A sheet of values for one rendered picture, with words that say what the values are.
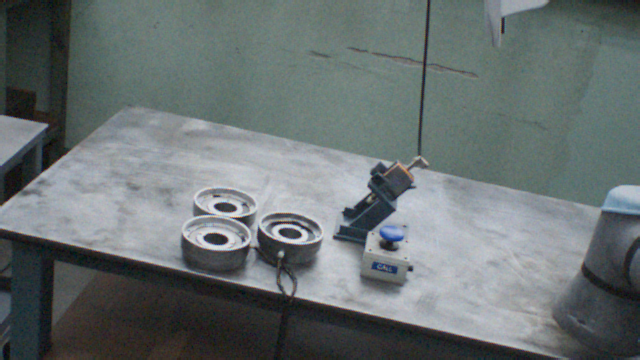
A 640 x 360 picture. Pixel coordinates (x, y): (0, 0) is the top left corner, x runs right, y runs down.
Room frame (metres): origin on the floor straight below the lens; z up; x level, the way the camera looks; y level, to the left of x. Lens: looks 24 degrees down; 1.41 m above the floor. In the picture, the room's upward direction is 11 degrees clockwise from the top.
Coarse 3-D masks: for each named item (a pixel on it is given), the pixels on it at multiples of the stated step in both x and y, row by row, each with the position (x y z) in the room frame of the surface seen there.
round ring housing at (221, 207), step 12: (204, 192) 1.16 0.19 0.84; (216, 192) 1.18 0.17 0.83; (228, 192) 1.18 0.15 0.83; (240, 192) 1.18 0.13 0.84; (216, 204) 1.14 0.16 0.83; (228, 204) 1.15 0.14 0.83; (252, 204) 1.16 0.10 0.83; (228, 216) 1.08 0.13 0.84; (240, 216) 1.09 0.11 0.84; (252, 216) 1.11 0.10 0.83
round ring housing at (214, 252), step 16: (192, 224) 1.05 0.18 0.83; (208, 224) 1.07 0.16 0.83; (224, 224) 1.07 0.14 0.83; (240, 224) 1.07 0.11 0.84; (208, 240) 1.04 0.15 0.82; (224, 240) 1.04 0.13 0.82; (192, 256) 0.98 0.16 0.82; (208, 256) 0.97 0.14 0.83; (224, 256) 0.98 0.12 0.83; (240, 256) 1.00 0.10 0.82
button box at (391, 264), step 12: (372, 240) 1.09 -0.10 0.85; (384, 240) 1.09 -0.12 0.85; (408, 240) 1.11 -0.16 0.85; (372, 252) 1.05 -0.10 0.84; (384, 252) 1.06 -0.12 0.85; (396, 252) 1.07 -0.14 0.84; (408, 252) 1.07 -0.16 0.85; (372, 264) 1.05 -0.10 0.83; (384, 264) 1.05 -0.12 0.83; (396, 264) 1.05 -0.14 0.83; (408, 264) 1.05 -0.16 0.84; (372, 276) 1.05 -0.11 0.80; (384, 276) 1.05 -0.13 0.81; (396, 276) 1.05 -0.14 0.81
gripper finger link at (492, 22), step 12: (492, 0) 0.74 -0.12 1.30; (504, 0) 0.74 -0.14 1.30; (516, 0) 0.74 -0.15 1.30; (528, 0) 0.74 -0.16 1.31; (540, 0) 0.74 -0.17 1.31; (492, 12) 0.74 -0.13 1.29; (504, 12) 0.74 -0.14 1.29; (516, 12) 0.74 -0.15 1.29; (492, 24) 0.74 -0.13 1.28; (492, 36) 0.74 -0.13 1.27
